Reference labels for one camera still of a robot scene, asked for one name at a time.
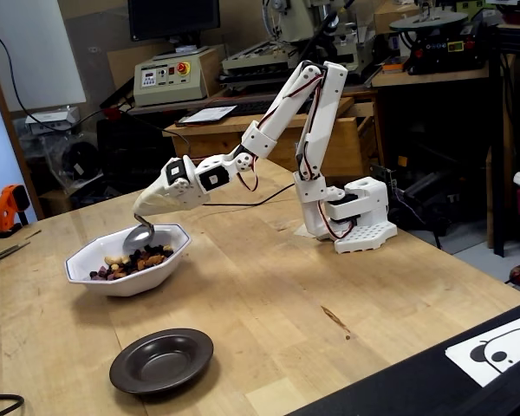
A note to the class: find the dark brown plate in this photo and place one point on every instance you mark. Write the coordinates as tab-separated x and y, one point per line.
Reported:
160	364

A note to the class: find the flat cardboard pieces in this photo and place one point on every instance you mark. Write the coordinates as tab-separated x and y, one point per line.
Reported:
0	249

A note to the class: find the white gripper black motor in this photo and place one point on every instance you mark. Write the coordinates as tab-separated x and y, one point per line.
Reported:
168	196

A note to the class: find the brown cardboard sheet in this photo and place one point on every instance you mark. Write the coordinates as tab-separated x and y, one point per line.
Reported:
121	65

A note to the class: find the black computer monitor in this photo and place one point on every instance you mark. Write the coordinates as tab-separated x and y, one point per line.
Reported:
173	19

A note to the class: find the beige tape sheet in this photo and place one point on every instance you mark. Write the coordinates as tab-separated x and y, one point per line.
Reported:
305	233

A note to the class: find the brown cardboard box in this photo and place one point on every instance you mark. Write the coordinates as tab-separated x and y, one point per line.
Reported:
390	19

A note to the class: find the white octagonal bowl blue rim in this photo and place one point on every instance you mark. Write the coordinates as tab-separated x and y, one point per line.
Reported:
125	284

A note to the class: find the black keyboard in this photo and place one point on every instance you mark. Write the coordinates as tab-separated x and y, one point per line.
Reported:
238	107

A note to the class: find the beige control box red button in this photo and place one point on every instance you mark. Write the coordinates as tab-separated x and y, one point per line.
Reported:
169	82

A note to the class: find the white paper panda print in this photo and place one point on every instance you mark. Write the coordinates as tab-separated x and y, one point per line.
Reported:
457	351

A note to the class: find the bent metal spoon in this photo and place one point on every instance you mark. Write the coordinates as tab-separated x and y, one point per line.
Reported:
136	238

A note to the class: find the clear plastic bag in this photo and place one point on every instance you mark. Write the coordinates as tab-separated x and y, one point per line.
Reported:
78	160

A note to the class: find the grey milling machine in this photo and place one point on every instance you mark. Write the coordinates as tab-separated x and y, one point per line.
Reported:
294	26

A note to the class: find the black scroll saw machine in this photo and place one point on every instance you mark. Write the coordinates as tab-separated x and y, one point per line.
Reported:
442	47

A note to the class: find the orange black power tool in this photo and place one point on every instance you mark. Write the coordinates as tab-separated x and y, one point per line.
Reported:
8	199

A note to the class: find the wooden workbench desk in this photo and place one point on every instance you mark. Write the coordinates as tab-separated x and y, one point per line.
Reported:
355	147

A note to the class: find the black flat panel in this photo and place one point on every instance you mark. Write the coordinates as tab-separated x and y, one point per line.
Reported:
416	390

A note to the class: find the nuts and dried fruit mix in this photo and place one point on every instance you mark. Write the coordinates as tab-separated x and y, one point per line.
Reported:
130	265

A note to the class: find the wooden shelf board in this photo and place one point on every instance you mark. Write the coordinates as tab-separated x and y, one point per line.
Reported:
416	79

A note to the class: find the black cabinet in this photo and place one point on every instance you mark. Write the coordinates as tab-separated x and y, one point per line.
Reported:
134	151

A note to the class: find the white flat device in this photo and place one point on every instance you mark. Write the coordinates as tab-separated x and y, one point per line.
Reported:
52	118

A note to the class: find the black metal rack frame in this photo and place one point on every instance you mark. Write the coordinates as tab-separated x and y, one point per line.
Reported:
498	173

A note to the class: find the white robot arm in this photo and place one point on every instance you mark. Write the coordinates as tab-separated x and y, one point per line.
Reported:
325	108

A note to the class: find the small orange block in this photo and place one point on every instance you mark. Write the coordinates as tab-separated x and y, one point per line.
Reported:
392	66

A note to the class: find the white board panel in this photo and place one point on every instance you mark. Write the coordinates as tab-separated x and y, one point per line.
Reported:
34	52

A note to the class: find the beige masking tape wrap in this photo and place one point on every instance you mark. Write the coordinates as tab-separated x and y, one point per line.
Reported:
151	201

